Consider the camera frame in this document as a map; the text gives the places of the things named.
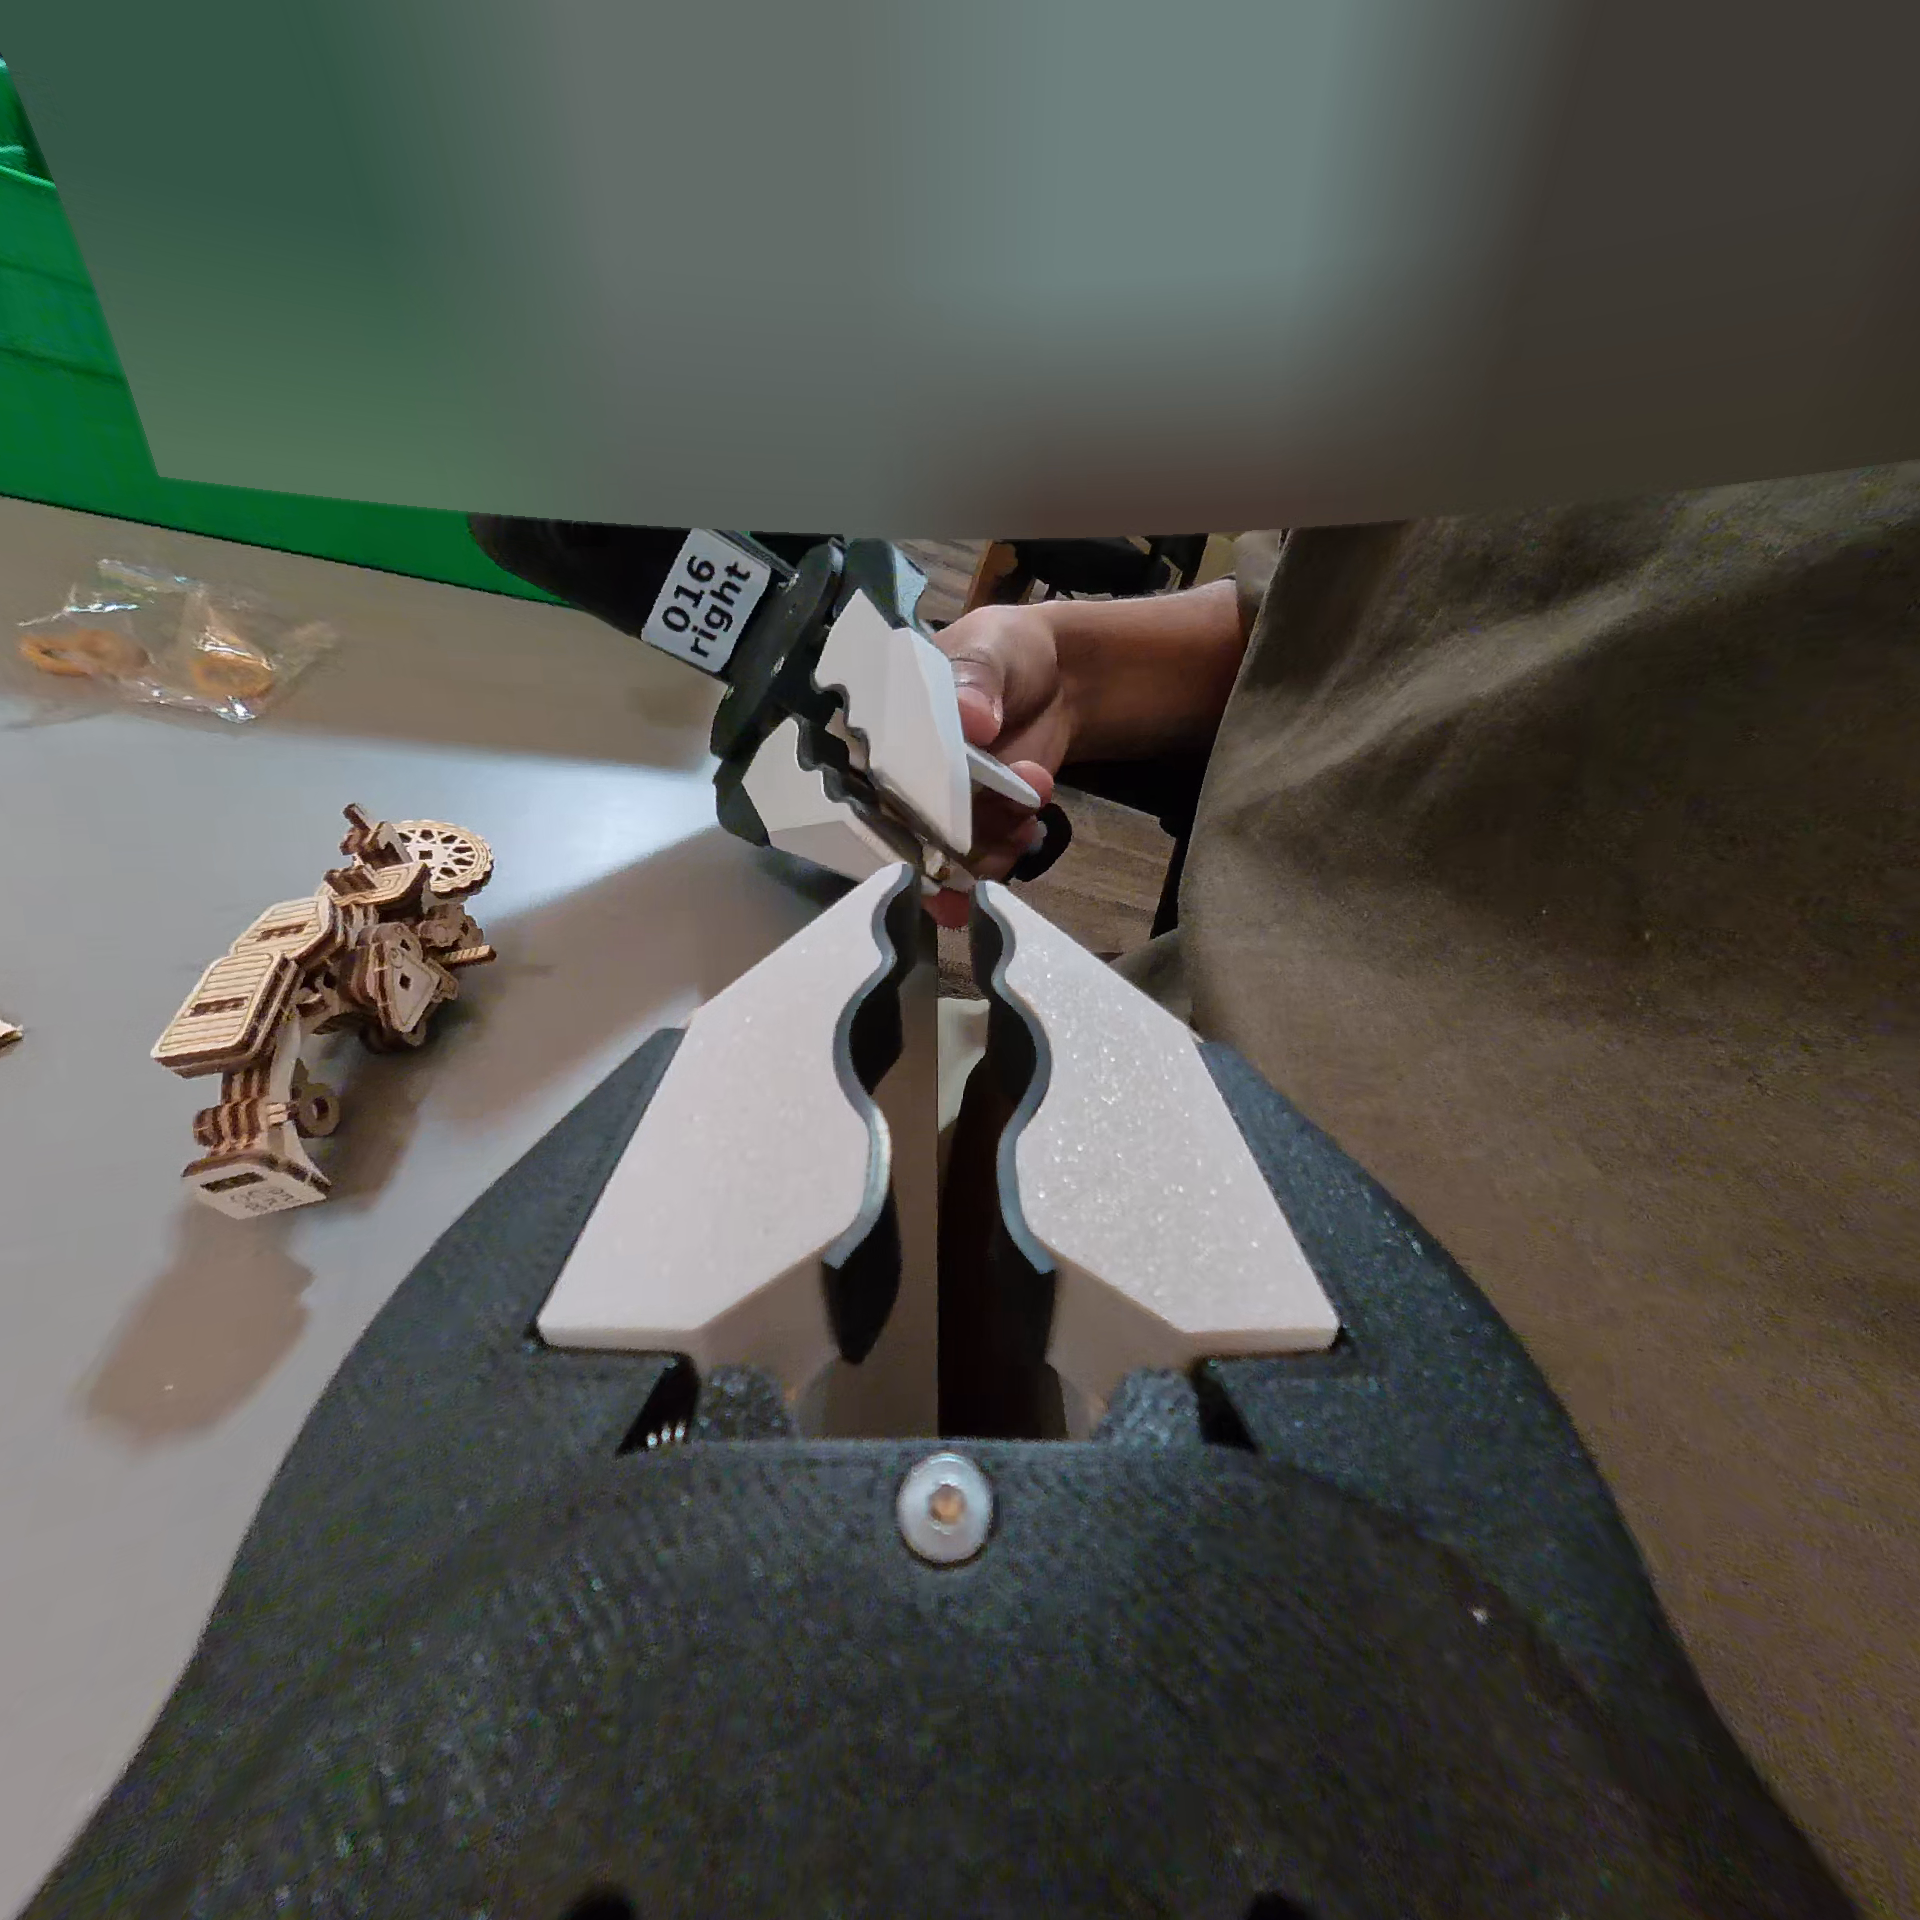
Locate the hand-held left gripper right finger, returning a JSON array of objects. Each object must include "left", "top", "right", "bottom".
[{"left": 972, "top": 881, "right": 1344, "bottom": 1389}]

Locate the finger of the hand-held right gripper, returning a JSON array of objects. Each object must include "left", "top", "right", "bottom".
[
  {"left": 742, "top": 732, "right": 908, "bottom": 881},
  {"left": 813, "top": 593, "right": 981, "bottom": 878}
]

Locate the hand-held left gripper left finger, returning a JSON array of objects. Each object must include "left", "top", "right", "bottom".
[{"left": 534, "top": 863, "right": 919, "bottom": 1389}]

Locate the person's right forearm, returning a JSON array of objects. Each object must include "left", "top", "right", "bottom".
[{"left": 1048, "top": 577, "right": 1257, "bottom": 771}]

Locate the grey desk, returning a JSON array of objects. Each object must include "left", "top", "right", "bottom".
[{"left": 0, "top": 491, "right": 909, "bottom": 1920}]

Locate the person's right hand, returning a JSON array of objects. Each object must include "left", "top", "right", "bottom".
[{"left": 933, "top": 598, "right": 1082, "bottom": 790}]

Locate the olive shirt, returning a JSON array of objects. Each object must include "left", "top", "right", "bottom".
[{"left": 1112, "top": 462, "right": 1920, "bottom": 1920}]

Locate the wooden model vehicle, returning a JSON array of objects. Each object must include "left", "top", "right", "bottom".
[{"left": 148, "top": 804, "right": 497, "bottom": 1221}]

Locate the clear bag of wooden parts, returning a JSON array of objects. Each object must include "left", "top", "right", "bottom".
[{"left": 12, "top": 556, "right": 342, "bottom": 727}]

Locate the green plastic crate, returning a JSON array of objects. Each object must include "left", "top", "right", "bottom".
[{"left": 0, "top": 58, "right": 577, "bottom": 606}]

